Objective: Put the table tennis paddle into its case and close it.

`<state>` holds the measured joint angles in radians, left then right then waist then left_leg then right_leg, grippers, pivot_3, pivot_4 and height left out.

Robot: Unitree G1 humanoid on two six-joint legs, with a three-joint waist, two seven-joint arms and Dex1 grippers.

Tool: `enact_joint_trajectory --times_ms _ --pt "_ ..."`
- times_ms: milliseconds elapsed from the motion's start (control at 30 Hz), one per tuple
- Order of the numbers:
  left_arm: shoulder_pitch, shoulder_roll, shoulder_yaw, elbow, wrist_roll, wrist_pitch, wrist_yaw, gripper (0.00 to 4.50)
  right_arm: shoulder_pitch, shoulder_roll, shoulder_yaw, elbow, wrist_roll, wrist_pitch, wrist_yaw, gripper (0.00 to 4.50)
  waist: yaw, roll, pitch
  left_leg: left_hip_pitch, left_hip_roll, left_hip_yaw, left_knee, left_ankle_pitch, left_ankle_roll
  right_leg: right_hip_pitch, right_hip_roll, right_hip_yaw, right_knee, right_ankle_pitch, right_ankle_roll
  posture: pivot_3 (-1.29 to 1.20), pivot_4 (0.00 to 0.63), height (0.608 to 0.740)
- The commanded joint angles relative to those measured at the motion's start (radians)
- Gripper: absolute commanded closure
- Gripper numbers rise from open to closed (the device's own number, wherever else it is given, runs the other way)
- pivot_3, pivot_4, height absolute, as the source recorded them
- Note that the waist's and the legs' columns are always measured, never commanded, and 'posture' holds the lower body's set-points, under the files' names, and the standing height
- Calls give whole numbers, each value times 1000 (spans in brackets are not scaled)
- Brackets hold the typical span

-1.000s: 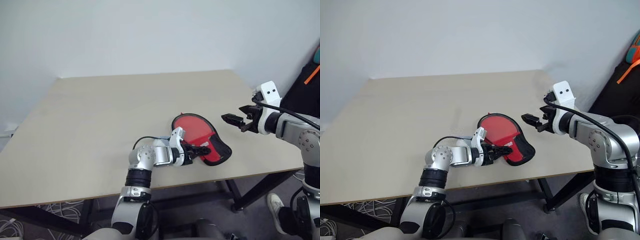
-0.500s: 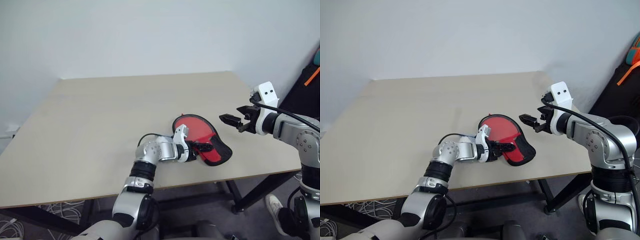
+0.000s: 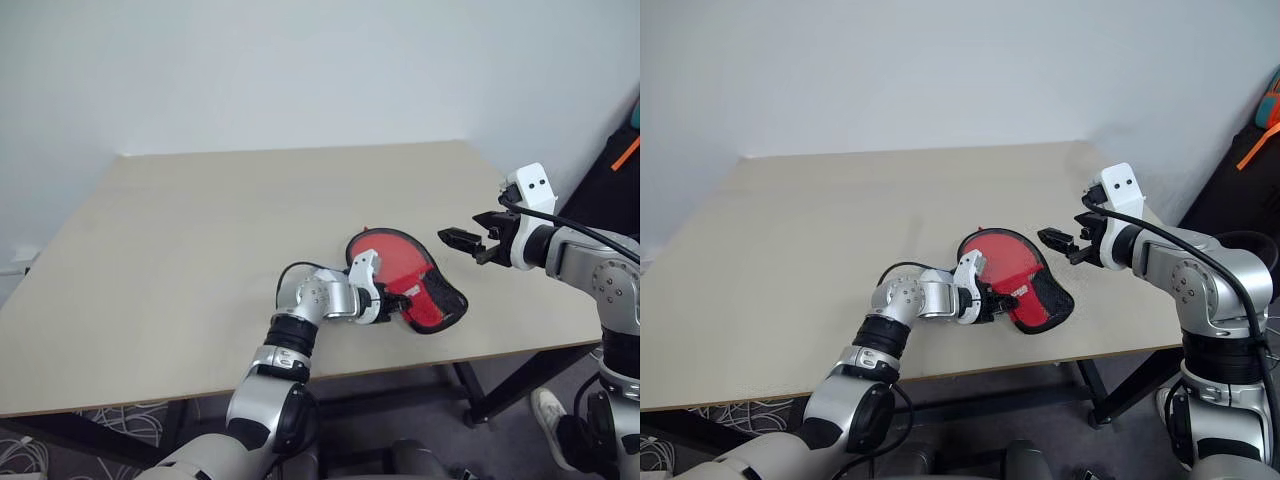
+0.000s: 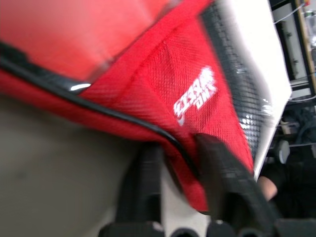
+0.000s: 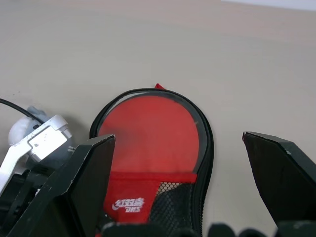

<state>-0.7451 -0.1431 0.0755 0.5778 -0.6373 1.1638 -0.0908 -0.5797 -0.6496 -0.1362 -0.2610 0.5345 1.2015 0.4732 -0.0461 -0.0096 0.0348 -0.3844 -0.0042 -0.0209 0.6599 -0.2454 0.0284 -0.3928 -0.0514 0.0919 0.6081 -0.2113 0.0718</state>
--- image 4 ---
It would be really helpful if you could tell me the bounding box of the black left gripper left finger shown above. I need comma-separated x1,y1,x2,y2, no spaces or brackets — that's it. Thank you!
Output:
118,145,164,224

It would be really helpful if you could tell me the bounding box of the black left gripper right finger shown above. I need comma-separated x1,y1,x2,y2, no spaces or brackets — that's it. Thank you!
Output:
194,132,281,237

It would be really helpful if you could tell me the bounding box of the red table tennis paddle case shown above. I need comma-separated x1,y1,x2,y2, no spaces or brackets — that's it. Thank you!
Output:
0,0,275,216

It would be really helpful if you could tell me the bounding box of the person's bare hand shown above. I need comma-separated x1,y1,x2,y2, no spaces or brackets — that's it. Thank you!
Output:
258,176,278,201

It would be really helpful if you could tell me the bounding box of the black metal frame rack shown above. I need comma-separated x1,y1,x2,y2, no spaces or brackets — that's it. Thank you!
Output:
269,0,316,106

